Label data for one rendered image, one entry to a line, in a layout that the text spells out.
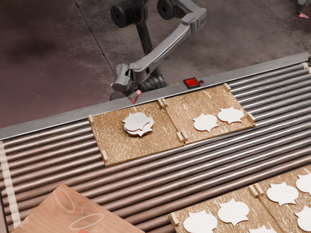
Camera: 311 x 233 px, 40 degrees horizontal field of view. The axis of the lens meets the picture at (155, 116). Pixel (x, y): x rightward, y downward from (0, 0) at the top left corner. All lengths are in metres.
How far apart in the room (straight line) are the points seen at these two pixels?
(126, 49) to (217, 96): 2.12
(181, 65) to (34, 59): 1.45
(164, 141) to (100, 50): 2.40
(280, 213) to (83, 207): 0.85
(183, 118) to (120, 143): 0.38
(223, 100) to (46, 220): 1.19
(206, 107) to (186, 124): 0.18
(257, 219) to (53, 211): 0.85
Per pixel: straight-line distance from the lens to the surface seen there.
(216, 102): 2.37
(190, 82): 2.50
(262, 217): 1.92
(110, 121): 2.23
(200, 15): 2.06
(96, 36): 4.60
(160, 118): 2.24
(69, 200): 1.79
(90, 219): 1.73
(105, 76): 4.04
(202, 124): 2.22
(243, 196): 1.97
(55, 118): 2.31
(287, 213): 1.97
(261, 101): 2.47
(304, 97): 2.59
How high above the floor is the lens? 2.49
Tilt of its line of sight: 44 degrees down
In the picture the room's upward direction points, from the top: 2 degrees clockwise
